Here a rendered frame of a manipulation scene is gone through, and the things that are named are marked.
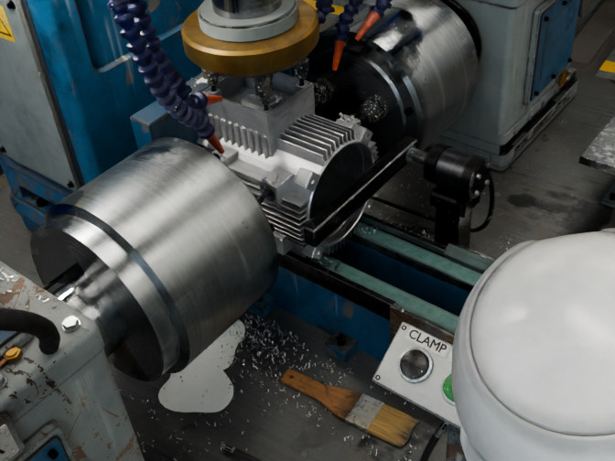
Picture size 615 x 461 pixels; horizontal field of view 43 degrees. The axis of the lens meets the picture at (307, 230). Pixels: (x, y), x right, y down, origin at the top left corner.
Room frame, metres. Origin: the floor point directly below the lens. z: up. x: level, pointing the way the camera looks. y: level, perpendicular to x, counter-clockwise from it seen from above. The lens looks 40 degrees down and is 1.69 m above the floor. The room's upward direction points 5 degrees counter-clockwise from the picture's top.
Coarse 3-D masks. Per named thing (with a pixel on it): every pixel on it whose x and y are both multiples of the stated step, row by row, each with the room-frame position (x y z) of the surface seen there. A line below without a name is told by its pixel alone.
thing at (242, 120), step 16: (224, 80) 0.99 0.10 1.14; (240, 80) 1.01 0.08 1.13; (272, 80) 1.00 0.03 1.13; (288, 80) 0.98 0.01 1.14; (304, 80) 0.96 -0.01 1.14; (224, 96) 0.99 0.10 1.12; (240, 96) 0.99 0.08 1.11; (272, 96) 0.95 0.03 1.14; (304, 96) 0.94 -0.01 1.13; (208, 112) 0.96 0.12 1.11; (224, 112) 0.93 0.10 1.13; (240, 112) 0.91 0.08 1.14; (256, 112) 0.89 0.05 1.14; (272, 112) 0.89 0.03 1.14; (288, 112) 0.91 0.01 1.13; (304, 112) 0.94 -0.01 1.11; (224, 128) 0.93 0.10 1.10; (240, 128) 0.92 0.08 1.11; (256, 128) 0.90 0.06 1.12; (272, 128) 0.89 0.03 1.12; (240, 144) 0.92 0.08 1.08; (256, 144) 0.89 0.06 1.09; (272, 144) 0.88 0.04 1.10
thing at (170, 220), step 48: (192, 144) 0.80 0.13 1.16; (96, 192) 0.72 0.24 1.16; (144, 192) 0.71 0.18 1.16; (192, 192) 0.72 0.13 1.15; (240, 192) 0.74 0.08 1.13; (48, 240) 0.70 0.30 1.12; (96, 240) 0.65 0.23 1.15; (144, 240) 0.65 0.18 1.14; (192, 240) 0.67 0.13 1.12; (240, 240) 0.70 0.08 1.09; (48, 288) 0.65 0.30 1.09; (96, 288) 0.64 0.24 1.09; (144, 288) 0.61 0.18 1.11; (192, 288) 0.63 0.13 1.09; (240, 288) 0.67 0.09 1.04; (144, 336) 0.61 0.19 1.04; (192, 336) 0.61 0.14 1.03
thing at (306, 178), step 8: (352, 128) 0.92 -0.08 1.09; (360, 128) 0.92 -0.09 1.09; (360, 136) 0.91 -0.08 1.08; (368, 136) 0.92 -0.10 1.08; (200, 144) 0.93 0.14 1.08; (208, 144) 0.93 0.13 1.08; (368, 144) 0.91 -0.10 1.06; (304, 168) 0.83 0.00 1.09; (304, 176) 0.82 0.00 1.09; (312, 176) 0.82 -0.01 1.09; (296, 184) 0.82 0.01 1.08; (304, 184) 0.81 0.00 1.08; (312, 184) 0.82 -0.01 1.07; (368, 200) 0.91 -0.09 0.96; (368, 208) 0.91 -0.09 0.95; (304, 248) 0.82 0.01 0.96; (312, 248) 0.82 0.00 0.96; (320, 248) 0.82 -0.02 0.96; (312, 256) 0.81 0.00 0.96; (320, 256) 0.82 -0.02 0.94
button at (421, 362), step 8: (408, 352) 0.52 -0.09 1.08; (416, 352) 0.52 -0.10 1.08; (400, 360) 0.51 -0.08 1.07; (408, 360) 0.51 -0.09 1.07; (416, 360) 0.51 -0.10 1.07; (424, 360) 0.51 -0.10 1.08; (400, 368) 0.51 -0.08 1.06; (408, 368) 0.50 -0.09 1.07; (416, 368) 0.50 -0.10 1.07; (424, 368) 0.50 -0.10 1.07; (408, 376) 0.50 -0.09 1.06; (416, 376) 0.50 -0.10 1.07
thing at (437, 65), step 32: (416, 0) 1.15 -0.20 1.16; (320, 32) 1.10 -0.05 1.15; (352, 32) 1.06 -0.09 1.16; (384, 32) 1.06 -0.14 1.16; (416, 32) 1.07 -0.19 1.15; (448, 32) 1.10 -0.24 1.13; (320, 64) 1.09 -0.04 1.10; (352, 64) 1.05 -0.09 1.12; (384, 64) 1.02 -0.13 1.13; (416, 64) 1.02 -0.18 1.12; (448, 64) 1.06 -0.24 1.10; (320, 96) 1.06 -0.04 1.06; (352, 96) 1.05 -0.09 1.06; (384, 96) 1.01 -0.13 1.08; (416, 96) 0.99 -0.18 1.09; (448, 96) 1.04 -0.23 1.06; (384, 128) 1.01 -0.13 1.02; (416, 128) 0.98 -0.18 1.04
